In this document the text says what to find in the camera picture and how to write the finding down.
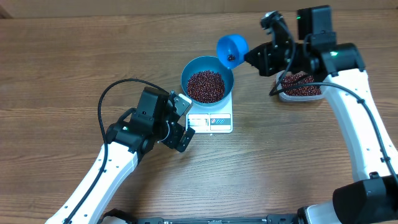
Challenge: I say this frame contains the blue plastic measuring scoop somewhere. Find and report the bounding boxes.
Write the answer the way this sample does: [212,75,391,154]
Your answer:
[216,34,249,70]

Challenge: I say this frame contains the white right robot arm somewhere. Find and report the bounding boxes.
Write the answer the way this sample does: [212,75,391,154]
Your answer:
[181,5,397,223]

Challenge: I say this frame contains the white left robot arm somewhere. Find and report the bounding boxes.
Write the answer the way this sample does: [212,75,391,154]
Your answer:
[48,87,195,224]

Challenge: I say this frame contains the red beans in scoop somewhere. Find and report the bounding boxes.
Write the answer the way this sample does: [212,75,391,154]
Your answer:
[227,54,236,62]

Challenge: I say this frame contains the white digital kitchen scale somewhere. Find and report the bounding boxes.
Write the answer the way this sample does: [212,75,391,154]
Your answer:
[186,93,233,134]

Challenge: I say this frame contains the teal metal bowl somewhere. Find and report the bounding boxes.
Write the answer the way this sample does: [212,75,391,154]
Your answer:
[180,55,234,105]

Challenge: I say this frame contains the red beans in bowl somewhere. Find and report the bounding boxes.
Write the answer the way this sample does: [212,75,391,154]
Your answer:
[187,70,225,103]

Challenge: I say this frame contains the clear plastic container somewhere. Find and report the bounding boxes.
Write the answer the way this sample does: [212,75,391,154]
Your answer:
[277,72,323,103]

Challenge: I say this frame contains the red beans in container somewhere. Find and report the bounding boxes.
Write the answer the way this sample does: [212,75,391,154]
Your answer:
[281,72,321,96]

